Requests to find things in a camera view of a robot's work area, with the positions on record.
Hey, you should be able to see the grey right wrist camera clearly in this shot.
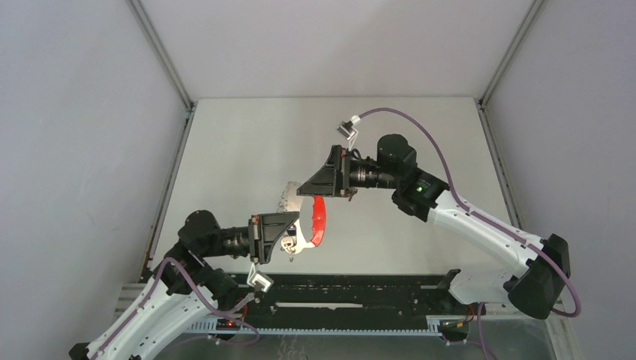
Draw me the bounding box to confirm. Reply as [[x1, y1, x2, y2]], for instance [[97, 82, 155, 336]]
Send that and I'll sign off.
[[337, 115, 361, 150]]

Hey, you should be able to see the grey aluminium frame rail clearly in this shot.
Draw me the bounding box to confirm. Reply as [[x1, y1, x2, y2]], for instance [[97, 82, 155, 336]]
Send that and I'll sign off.
[[475, 1, 549, 228]]

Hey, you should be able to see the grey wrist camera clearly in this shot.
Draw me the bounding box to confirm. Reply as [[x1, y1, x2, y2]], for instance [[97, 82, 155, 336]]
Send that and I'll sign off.
[[337, 115, 361, 150], [246, 263, 274, 293]]

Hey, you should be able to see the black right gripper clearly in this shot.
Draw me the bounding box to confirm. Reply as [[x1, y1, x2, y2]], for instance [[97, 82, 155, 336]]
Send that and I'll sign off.
[[297, 146, 398, 200]]

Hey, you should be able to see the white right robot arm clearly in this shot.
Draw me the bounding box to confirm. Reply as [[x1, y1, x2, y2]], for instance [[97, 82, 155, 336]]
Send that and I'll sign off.
[[296, 134, 571, 320]]

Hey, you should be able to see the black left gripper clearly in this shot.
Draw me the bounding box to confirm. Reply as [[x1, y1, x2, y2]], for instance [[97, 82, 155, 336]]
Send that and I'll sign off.
[[202, 211, 300, 263]]

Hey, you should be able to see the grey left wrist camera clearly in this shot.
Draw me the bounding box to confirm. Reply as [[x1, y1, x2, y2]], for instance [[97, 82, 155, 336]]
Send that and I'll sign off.
[[246, 263, 274, 293]]

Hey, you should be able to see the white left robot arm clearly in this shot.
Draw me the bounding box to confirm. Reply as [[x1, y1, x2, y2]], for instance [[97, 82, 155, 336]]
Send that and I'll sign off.
[[69, 210, 299, 359]]

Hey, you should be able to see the white slotted cable duct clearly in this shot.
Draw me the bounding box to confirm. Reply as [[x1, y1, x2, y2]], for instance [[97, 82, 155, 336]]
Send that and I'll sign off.
[[171, 317, 470, 338]]

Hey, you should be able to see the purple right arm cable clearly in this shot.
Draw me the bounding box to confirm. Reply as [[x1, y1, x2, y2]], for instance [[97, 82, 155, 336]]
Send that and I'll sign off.
[[357, 106, 582, 319]]

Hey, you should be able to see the left aluminium frame post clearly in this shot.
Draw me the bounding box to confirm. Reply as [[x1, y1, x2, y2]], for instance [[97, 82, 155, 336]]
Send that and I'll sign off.
[[125, 0, 195, 112]]

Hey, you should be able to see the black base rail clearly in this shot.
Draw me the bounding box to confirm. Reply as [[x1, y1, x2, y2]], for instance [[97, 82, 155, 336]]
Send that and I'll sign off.
[[148, 271, 485, 333]]

